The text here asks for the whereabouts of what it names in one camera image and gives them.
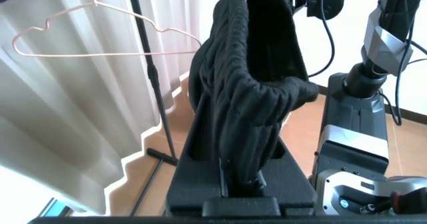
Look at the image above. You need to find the beige curtain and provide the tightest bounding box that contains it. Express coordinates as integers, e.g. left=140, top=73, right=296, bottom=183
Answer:
left=0, top=0, right=201, bottom=215

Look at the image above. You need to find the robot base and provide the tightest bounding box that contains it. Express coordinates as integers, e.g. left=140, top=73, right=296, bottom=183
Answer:
left=310, top=72, right=427, bottom=217

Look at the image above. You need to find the black knitted garment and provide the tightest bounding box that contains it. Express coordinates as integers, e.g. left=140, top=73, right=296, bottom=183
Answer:
left=187, top=0, right=320, bottom=197

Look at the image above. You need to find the black clothes rack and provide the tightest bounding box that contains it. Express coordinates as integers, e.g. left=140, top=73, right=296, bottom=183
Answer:
left=0, top=0, right=180, bottom=217

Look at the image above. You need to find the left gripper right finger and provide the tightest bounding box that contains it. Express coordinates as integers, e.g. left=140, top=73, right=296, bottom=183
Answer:
left=258, top=138, right=317, bottom=217

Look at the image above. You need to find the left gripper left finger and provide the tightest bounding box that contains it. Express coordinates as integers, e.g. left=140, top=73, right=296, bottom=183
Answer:
left=165, top=94, right=228, bottom=217

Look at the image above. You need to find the window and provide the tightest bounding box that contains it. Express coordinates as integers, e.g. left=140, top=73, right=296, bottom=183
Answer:
left=0, top=165, right=73, bottom=218

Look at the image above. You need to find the pink clothes hanger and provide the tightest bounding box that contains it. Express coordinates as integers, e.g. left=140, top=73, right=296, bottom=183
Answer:
left=12, top=0, right=202, bottom=58

